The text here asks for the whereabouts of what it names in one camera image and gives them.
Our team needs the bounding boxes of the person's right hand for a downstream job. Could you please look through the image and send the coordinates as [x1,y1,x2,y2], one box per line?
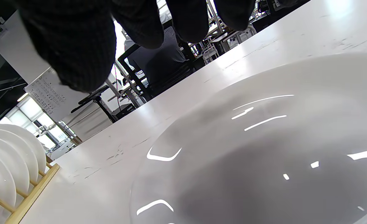
[15,0,257,93]

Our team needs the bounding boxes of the white board panel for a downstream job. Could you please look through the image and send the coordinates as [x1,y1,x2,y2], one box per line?
[0,11,52,84]

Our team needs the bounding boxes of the handwritten paper sheet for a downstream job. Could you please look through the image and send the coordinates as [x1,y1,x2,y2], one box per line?
[24,67,89,122]

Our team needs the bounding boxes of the black office chair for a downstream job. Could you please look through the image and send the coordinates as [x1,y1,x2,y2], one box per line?
[117,44,206,100]

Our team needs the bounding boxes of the white chair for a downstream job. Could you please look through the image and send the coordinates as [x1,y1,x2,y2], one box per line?
[202,43,222,64]

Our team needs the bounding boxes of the wooden dish rack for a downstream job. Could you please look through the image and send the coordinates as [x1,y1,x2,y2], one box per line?
[0,155,61,224]

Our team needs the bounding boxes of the large white plate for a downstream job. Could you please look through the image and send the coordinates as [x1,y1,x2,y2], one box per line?
[129,52,367,224]

